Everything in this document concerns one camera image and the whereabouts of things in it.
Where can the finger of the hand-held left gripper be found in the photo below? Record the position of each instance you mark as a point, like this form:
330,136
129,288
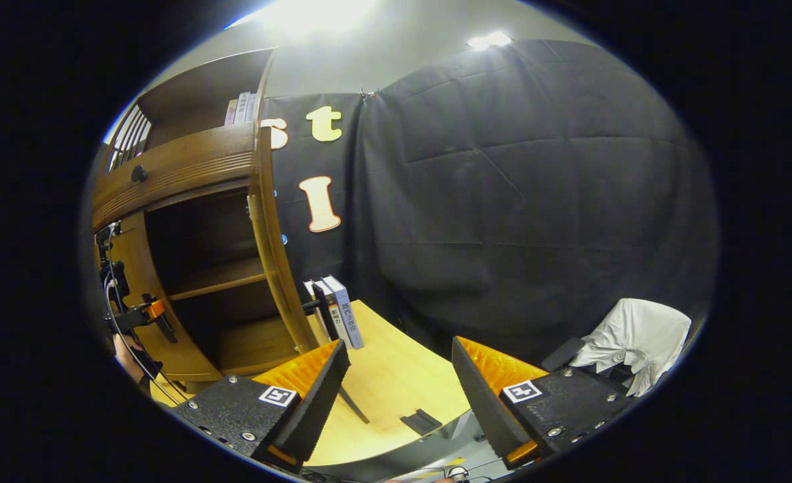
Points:
156,310

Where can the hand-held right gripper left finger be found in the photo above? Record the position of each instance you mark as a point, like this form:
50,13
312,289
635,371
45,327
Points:
319,396

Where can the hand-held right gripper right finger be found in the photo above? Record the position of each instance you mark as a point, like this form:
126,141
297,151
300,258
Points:
480,396

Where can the wooden shoe cabinet door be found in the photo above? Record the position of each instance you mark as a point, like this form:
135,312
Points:
272,255
142,268

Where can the wooden double-door shoe cabinet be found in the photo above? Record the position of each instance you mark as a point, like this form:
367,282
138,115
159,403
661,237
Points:
194,235

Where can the wooden cabinet drawer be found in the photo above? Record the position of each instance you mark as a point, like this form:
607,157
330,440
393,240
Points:
188,168

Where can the small black block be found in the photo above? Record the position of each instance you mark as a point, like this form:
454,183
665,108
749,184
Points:
421,421

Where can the blue grey book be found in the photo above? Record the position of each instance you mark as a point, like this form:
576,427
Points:
345,312

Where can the white purple book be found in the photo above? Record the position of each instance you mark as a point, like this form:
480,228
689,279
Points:
310,292

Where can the black round drawer knob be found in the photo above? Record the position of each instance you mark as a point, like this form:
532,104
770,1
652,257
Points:
139,174

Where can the white garment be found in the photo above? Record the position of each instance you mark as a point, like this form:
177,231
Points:
637,335

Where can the black backdrop cloth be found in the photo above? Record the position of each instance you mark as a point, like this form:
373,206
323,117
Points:
503,201

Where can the pink spine book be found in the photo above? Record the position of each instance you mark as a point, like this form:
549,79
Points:
230,114

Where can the white spine book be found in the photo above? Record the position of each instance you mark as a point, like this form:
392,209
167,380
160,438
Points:
242,109

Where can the grey spine book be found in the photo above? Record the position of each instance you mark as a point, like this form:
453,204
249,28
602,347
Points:
252,107

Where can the metal backdrop clip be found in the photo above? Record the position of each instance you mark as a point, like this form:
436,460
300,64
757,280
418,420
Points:
368,94

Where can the small ceiling light panel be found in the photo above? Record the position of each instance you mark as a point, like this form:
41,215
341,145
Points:
490,40

